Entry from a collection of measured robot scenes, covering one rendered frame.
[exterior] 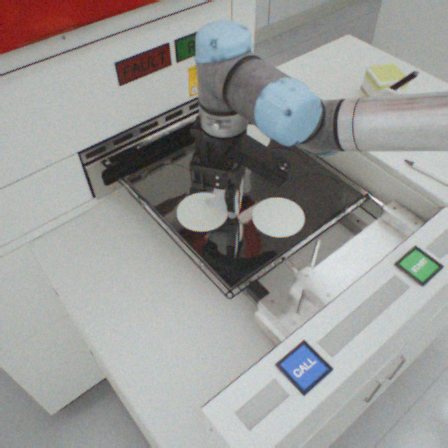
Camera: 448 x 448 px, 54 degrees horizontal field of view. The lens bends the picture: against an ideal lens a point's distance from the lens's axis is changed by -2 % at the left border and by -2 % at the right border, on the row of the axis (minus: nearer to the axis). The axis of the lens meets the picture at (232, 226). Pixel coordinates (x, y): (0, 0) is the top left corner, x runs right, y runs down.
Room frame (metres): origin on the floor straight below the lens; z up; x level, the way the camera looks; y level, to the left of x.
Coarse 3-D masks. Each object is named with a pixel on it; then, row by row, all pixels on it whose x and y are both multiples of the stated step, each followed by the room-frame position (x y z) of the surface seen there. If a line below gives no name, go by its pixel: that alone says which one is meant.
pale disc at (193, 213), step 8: (184, 200) 0.60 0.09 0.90; (192, 200) 0.60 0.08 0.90; (200, 200) 0.60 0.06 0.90; (184, 208) 0.58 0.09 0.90; (192, 208) 0.58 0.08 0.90; (200, 208) 0.58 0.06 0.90; (208, 208) 0.58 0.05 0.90; (184, 216) 0.56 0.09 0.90; (192, 216) 0.56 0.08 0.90; (200, 216) 0.56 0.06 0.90; (208, 216) 0.56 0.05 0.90; (216, 216) 0.56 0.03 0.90; (224, 216) 0.56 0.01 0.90; (184, 224) 0.54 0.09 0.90; (192, 224) 0.54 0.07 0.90; (200, 224) 0.54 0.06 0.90; (208, 224) 0.54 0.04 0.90; (216, 224) 0.54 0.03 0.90
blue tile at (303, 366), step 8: (296, 352) 0.25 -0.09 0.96; (304, 352) 0.25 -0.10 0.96; (288, 360) 0.24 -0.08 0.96; (296, 360) 0.24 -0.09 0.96; (304, 360) 0.24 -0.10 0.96; (312, 360) 0.24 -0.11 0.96; (288, 368) 0.23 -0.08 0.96; (296, 368) 0.23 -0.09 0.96; (304, 368) 0.23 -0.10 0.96; (312, 368) 0.23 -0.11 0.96; (320, 368) 0.23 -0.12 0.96; (296, 376) 0.22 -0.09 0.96; (304, 376) 0.22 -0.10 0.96; (312, 376) 0.22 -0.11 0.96; (320, 376) 0.22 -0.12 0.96; (304, 384) 0.21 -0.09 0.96
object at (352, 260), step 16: (384, 224) 0.55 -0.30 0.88; (352, 240) 0.51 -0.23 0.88; (368, 240) 0.51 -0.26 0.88; (384, 240) 0.51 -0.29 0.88; (400, 240) 0.51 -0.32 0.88; (336, 256) 0.48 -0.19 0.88; (352, 256) 0.48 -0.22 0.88; (368, 256) 0.48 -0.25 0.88; (384, 256) 0.48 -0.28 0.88; (320, 272) 0.44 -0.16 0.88; (336, 272) 0.44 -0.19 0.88; (352, 272) 0.44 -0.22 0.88; (288, 288) 0.41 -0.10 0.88; (336, 288) 0.41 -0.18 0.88; (288, 304) 0.38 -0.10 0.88; (304, 304) 0.38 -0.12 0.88; (256, 320) 0.36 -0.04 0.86; (272, 336) 0.32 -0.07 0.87
